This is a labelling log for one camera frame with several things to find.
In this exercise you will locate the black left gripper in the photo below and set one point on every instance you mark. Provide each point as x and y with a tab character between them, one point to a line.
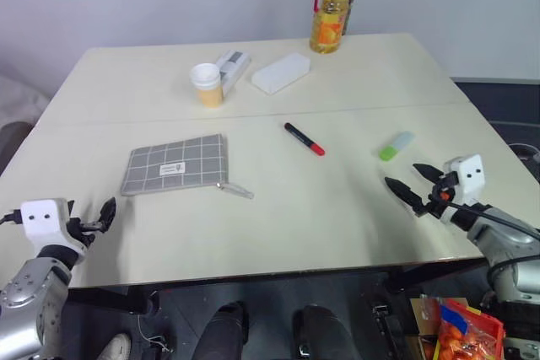
80	225

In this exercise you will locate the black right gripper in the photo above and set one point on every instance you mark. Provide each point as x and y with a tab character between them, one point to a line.
439	197

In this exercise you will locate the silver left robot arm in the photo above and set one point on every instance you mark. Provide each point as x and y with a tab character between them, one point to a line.
25	292

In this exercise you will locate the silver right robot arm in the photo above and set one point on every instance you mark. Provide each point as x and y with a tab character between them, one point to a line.
506	246

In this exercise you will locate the grey checked pencil pouch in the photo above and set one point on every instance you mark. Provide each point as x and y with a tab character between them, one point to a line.
177	164

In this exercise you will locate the green and white eraser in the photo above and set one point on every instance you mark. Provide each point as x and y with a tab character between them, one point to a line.
395	146

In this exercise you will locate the black marker with red cap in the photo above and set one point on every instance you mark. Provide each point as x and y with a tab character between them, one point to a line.
304	139

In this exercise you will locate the brown cardboard box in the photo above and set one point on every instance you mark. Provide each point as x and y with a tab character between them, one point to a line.
424	318

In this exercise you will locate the white shoe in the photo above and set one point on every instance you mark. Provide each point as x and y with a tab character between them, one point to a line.
115	346

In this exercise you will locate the paper cup with white lid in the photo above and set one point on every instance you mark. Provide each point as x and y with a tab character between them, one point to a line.
206	86

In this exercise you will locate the orange snack packet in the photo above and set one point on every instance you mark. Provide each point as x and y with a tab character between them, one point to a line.
470	332

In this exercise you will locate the dark rounded shape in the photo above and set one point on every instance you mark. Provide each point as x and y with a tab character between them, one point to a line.
322	332
221	332

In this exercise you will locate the white translucent plastic box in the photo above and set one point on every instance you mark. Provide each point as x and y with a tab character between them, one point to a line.
282	72

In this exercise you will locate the white and grey carton box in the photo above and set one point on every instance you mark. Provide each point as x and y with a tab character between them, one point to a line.
232	67

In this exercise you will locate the yellow cooking oil bottle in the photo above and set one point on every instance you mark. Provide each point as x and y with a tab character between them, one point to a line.
331	10

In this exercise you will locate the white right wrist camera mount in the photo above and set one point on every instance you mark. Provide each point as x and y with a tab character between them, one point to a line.
468	178

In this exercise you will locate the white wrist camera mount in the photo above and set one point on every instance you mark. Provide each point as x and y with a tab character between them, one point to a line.
468	178
42	218

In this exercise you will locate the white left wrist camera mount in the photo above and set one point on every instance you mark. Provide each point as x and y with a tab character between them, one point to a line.
42	218

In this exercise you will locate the black table frame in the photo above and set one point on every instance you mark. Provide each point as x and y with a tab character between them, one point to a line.
114	299

